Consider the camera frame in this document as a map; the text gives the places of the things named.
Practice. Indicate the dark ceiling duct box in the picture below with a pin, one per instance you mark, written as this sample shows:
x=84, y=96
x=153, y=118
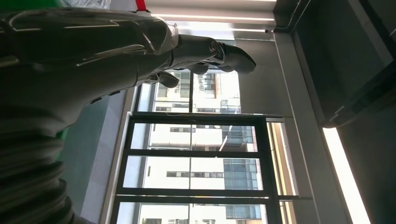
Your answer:
x=340, y=61

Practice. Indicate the black framed window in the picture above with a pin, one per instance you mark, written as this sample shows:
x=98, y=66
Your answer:
x=191, y=153

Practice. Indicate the long ceiling light strip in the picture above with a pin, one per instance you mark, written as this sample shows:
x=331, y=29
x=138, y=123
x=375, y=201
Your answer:
x=343, y=176

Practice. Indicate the beige window side trim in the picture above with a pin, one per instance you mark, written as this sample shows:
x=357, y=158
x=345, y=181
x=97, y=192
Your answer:
x=278, y=160

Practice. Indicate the ribbed grey left arm sleeve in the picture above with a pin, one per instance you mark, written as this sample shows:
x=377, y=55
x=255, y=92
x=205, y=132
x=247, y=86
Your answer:
x=28, y=179

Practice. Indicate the pale building outside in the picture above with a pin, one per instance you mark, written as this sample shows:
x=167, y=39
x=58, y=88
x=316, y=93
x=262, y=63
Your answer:
x=173, y=173

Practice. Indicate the grey roller blind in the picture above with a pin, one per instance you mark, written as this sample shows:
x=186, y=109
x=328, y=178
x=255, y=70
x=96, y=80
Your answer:
x=263, y=86

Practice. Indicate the green partition panel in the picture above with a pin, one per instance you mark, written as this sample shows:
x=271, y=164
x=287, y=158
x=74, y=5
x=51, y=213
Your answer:
x=80, y=148

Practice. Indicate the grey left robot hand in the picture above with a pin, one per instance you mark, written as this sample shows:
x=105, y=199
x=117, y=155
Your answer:
x=77, y=61

